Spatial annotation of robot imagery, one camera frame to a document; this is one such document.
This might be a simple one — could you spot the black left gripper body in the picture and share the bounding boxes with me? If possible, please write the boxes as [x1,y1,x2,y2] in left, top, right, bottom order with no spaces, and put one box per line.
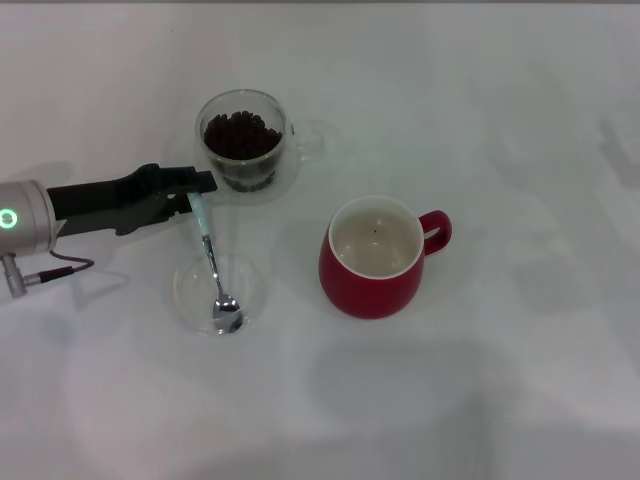
[45,173,151,239]

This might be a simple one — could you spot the blue-handled metal spoon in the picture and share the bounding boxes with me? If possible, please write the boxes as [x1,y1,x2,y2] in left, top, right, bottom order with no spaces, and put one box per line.
[188,192,244,335]

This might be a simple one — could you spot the red ceramic mug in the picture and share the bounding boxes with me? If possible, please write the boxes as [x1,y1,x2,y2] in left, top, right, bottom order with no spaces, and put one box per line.
[318,194,454,320]

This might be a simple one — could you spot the dark coffee beans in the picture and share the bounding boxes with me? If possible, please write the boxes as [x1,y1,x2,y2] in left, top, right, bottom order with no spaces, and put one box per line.
[203,110,284,194]

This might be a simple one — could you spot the clear glass saucer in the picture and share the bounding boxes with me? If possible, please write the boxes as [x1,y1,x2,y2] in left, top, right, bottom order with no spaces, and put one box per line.
[171,252,266,337]

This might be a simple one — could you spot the left wrist cable with plug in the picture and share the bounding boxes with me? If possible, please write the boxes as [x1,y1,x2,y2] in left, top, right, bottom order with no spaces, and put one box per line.
[0,249,96,301]

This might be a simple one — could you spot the clear double-wall glass cup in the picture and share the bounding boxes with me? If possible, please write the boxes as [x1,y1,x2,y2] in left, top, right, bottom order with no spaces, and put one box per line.
[193,88,331,204]

